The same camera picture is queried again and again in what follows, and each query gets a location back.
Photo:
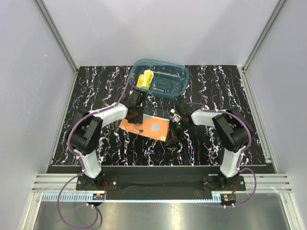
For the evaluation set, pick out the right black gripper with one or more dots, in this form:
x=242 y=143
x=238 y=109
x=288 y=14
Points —
x=173 y=139

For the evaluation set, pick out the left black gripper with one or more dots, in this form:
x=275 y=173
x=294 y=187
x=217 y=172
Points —
x=138 y=120

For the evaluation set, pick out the yellow patterned towel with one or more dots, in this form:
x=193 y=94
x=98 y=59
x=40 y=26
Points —
x=144 y=80

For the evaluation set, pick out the orange dotted towel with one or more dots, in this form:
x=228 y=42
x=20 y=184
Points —
x=152 y=127

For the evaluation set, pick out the teal plastic basin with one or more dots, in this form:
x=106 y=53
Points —
x=169 y=80

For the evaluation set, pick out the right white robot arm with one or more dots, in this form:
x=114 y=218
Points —
x=234 y=133

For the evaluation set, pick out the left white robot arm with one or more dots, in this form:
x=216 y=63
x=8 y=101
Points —
x=85 y=130

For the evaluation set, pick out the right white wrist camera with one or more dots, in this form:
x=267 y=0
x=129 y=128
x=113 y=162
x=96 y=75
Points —
x=174 y=117

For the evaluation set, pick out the aluminium front rail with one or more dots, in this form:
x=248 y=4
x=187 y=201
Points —
x=63 y=187

